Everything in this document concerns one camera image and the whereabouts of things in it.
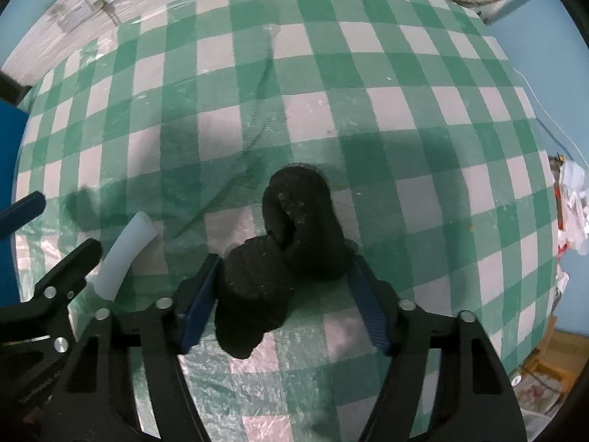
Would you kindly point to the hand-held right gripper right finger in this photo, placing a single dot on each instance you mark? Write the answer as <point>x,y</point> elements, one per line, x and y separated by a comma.
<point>368,304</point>

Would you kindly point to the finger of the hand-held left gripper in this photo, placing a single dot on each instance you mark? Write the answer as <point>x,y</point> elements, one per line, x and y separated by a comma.
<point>78,258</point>
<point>23,207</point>

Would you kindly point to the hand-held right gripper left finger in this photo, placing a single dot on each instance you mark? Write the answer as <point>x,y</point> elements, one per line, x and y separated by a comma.
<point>200,299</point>

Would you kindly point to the white curved foam tube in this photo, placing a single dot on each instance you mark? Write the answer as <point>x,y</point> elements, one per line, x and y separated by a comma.
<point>124,253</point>

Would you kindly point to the blue cardboard box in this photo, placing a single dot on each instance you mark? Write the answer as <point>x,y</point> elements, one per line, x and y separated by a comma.
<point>9,147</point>

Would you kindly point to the black sock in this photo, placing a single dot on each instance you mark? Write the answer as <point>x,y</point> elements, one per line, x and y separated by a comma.
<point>299,221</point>

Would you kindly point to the brown cardboard box with papers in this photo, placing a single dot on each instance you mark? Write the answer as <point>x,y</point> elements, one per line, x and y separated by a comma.
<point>552,354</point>

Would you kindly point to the green checkered tablecloth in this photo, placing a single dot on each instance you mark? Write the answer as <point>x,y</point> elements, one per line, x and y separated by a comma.
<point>322,110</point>

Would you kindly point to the pile of crumpled packaging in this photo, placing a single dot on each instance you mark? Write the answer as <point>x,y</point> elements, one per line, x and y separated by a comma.
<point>573,202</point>

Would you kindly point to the wide white wall socket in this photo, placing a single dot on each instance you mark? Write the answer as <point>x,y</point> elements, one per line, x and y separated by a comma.
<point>76,17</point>

